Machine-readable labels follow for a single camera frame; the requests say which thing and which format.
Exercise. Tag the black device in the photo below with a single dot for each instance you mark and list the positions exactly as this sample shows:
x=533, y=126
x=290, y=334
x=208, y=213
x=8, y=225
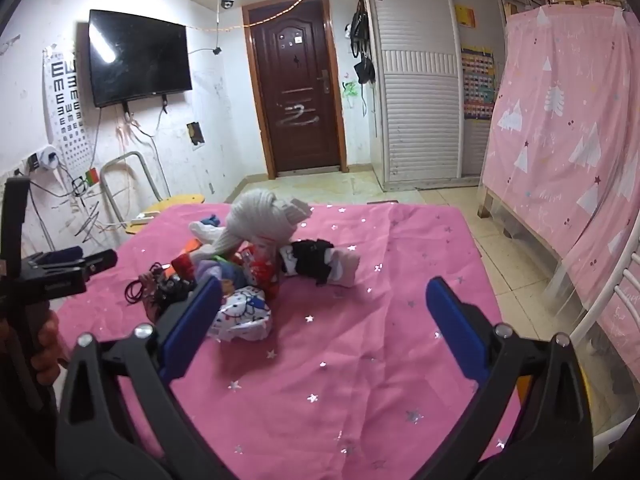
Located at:
x=172, y=289

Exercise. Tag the person's left hand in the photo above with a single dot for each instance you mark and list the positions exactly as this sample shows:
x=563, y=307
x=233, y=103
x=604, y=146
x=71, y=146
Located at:
x=48, y=350

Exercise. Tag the yellow seat metal chair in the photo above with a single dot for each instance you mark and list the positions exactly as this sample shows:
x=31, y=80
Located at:
x=175, y=205

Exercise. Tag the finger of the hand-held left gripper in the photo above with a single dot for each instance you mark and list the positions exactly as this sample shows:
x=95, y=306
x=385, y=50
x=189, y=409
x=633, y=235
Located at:
x=57, y=256
x=100, y=261

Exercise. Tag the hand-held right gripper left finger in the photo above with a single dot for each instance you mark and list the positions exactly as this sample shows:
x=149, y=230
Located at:
x=192, y=330

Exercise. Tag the white wall charger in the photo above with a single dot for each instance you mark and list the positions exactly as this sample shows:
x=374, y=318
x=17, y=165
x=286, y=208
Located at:
x=49, y=156

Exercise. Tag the wall television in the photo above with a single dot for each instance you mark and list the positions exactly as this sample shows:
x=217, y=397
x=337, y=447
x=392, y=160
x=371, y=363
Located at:
x=140, y=57

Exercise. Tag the red cloth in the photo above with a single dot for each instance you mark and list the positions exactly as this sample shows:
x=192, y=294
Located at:
x=184, y=264

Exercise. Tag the pink tree print curtain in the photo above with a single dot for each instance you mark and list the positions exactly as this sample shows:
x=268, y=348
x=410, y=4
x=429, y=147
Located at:
x=565, y=135

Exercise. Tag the eye chart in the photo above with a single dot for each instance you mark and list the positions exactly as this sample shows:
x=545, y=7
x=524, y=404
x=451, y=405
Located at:
x=67, y=110

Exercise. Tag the white power strip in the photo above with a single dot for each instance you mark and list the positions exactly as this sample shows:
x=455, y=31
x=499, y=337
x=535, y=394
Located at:
x=145, y=218

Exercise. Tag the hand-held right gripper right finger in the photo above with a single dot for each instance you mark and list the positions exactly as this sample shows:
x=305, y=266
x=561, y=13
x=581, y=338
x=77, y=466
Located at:
x=457, y=332

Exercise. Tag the black and white plush toy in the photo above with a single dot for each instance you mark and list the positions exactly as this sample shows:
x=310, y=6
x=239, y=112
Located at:
x=310, y=260

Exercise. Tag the knitted plush toy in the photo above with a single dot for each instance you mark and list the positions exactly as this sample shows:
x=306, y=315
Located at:
x=260, y=220

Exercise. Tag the orange paper poster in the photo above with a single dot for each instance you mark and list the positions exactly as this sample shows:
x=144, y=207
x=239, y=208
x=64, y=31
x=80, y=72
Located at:
x=465, y=16

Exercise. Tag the small black bag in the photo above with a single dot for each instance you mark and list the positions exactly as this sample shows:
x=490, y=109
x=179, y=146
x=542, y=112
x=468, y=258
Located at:
x=365, y=71

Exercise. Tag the white metal chair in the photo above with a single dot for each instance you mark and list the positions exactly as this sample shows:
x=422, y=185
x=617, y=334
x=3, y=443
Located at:
x=607, y=300

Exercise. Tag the pink star tablecloth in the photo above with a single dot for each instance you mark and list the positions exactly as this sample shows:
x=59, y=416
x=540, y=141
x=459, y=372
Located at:
x=350, y=360

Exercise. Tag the white louvred wardrobe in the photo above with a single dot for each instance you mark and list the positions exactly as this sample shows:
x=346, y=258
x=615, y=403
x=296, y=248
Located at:
x=420, y=85

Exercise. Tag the small blue cloth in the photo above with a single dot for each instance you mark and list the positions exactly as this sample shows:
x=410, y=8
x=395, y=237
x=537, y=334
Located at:
x=211, y=221

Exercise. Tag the brown door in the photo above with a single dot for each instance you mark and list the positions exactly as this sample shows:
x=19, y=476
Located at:
x=295, y=85

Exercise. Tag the cartoon printed white bag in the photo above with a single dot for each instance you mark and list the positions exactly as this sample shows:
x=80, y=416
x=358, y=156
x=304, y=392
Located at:
x=245, y=317

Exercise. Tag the colourful chart poster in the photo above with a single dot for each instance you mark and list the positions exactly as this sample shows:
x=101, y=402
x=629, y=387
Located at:
x=477, y=85

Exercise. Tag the red printed plastic bag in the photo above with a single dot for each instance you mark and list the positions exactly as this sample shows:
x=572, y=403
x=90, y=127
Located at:
x=260, y=272

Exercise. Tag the white sock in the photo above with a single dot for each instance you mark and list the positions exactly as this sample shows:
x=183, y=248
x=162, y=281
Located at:
x=205, y=232

